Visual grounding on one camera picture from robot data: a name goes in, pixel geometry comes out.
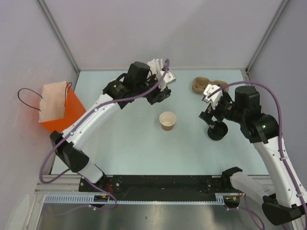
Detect white slotted cable duct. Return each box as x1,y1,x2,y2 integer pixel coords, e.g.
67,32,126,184
45,194,109,204

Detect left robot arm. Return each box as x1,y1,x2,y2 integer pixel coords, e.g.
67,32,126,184
50,60,171,192

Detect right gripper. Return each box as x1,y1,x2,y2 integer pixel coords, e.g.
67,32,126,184
199,92,245,128

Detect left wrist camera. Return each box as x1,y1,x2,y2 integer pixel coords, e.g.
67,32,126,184
159,70,176,90

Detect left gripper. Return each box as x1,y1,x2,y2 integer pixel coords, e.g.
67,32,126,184
135,74,168,105

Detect white wrapped stirrers bundle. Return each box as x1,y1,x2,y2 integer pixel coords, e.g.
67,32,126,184
147,58,164,74

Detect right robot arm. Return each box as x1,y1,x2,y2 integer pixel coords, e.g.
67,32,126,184
199,84,307,226

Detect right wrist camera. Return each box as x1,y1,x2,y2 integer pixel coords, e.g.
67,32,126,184
202,84,223,109

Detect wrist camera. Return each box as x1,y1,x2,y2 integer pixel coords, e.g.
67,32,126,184
159,70,176,90
202,84,223,109

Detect orange paper bag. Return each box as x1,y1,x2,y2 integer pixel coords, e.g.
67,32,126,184
18,80,87,134

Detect single brown paper cup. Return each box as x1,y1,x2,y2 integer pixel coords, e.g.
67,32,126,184
159,111,177,131

